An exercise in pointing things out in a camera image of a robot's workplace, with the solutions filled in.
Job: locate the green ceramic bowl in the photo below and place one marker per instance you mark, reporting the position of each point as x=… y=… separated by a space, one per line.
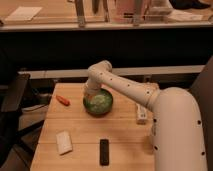
x=99 y=109

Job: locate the black chair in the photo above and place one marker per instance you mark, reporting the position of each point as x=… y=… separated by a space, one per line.
x=10 y=111

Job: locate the black remote control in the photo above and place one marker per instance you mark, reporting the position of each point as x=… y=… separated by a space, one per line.
x=104 y=152

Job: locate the white sponge block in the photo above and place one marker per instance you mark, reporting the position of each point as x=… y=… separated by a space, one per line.
x=64 y=144

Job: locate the white paper sheet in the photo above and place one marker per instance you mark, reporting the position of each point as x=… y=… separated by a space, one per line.
x=23 y=13

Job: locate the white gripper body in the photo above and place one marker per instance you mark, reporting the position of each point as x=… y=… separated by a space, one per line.
x=91 y=88

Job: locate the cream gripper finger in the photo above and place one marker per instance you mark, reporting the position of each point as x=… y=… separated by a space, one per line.
x=87 y=97
x=99 y=98

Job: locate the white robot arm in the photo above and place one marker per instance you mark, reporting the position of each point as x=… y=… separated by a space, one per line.
x=177 y=131

